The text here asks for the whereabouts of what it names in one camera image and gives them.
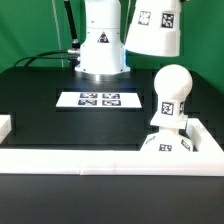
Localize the white lamp base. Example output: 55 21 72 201
139 111 194 153

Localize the white lamp bulb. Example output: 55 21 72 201
154 64 193 120

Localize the white lamp shade cone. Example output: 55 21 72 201
125 0 181 57

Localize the white marker plate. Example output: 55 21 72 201
56 92 141 108

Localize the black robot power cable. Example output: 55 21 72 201
63 0 80 48

